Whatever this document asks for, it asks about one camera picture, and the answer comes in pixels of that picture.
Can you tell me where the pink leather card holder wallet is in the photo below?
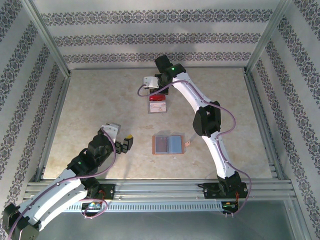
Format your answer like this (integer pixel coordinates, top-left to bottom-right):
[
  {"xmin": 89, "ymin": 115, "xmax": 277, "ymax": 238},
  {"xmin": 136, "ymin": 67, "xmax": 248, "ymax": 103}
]
[{"xmin": 151, "ymin": 134, "xmax": 193, "ymax": 155}]

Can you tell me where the black VIP card stack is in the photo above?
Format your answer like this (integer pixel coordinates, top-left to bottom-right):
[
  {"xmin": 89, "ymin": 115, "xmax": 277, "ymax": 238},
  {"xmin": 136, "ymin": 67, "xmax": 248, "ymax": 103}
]
[{"xmin": 149, "ymin": 86, "xmax": 170, "ymax": 96}]

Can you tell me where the white VIP card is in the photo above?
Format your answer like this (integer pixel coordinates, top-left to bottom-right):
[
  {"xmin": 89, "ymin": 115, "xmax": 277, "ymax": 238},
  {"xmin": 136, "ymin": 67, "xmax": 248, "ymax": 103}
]
[{"xmin": 149, "ymin": 101, "xmax": 167, "ymax": 113}]

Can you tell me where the clear acrylic card stand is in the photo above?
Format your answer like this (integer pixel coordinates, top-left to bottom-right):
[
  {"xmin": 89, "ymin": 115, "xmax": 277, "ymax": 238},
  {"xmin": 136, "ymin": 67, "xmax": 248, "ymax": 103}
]
[{"xmin": 146, "ymin": 86, "xmax": 169, "ymax": 115}]

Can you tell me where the grey sheet metal tray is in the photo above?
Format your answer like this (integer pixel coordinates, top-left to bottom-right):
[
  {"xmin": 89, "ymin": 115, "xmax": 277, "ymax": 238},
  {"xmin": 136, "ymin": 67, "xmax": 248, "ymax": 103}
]
[{"xmin": 23, "ymin": 199, "xmax": 305, "ymax": 240}]

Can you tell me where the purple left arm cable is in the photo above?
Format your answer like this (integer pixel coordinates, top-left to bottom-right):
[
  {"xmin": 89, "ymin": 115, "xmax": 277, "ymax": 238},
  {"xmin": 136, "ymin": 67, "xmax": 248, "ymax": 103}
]
[{"xmin": 6, "ymin": 127, "xmax": 118, "ymax": 240}]

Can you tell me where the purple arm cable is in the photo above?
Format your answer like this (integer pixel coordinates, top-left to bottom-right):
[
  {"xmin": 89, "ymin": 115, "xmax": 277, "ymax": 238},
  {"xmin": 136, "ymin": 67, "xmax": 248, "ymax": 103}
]
[
  {"xmin": 137, "ymin": 80, "xmax": 252, "ymax": 219},
  {"xmin": 6, "ymin": 127, "xmax": 118, "ymax": 240}
]

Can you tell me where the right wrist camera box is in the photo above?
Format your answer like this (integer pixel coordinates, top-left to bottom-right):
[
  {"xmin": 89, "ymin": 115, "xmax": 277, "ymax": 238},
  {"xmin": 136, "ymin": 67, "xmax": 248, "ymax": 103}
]
[{"xmin": 141, "ymin": 76, "xmax": 160, "ymax": 90}]

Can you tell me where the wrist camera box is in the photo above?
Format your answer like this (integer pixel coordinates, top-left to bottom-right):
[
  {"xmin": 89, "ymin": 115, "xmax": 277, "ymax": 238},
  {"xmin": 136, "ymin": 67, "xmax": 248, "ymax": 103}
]
[
  {"xmin": 141, "ymin": 76, "xmax": 160, "ymax": 90},
  {"xmin": 101, "ymin": 121, "xmax": 123, "ymax": 144}
]

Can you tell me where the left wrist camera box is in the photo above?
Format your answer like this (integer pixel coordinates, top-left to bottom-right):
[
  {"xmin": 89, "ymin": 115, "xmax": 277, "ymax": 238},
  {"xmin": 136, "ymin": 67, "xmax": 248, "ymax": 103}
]
[{"xmin": 101, "ymin": 121, "xmax": 123, "ymax": 144}]

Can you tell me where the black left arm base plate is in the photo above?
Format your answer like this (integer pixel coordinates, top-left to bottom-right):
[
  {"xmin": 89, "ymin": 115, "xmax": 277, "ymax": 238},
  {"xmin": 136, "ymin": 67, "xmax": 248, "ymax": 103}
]
[{"xmin": 98, "ymin": 183, "xmax": 116, "ymax": 200}]

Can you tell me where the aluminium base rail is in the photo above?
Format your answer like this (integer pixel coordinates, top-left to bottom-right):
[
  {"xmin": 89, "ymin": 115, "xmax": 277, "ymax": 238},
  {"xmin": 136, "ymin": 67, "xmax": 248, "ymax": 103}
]
[{"xmin": 23, "ymin": 177, "xmax": 294, "ymax": 201}]

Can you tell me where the aluminium side rail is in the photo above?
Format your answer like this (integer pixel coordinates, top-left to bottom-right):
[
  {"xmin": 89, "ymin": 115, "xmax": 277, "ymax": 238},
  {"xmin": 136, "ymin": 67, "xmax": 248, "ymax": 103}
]
[
  {"xmin": 243, "ymin": 69, "xmax": 286, "ymax": 180},
  {"xmin": 34, "ymin": 74, "xmax": 72, "ymax": 183}
]

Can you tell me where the aluminium wall rail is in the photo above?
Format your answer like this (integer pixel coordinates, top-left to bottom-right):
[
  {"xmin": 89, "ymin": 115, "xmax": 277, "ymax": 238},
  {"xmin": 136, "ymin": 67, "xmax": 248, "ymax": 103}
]
[{"xmin": 68, "ymin": 65, "xmax": 247, "ymax": 72}]

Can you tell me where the slotted grey cable duct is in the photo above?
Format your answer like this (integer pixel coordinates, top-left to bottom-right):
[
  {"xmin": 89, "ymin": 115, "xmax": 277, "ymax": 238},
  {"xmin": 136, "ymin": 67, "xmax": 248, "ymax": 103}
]
[{"xmin": 33, "ymin": 201, "xmax": 224, "ymax": 213}]

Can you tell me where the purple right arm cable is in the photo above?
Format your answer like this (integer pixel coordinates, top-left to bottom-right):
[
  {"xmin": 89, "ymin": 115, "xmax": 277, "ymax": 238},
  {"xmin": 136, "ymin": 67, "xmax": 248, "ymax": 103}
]
[{"xmin": 137, "ymin": 80, "xmax": 252, "ymax": 219}]

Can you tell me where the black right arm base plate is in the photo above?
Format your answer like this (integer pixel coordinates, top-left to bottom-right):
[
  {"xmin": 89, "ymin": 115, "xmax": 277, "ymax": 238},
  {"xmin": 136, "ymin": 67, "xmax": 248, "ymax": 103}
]
[{"xmin": 197, "ymin": 182, "xmax": 249, "ymax": 200}]

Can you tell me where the aluminium corner post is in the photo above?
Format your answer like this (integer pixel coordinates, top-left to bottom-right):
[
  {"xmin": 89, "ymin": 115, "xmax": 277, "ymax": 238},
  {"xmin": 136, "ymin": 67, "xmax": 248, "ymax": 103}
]
[
  {"xmin": 21, "ymin": 0, "xmax": 72, "ymax": 79},
  {"xmin": 244, "ymin": 0, "xmax": 294, "ymax": 74}
]

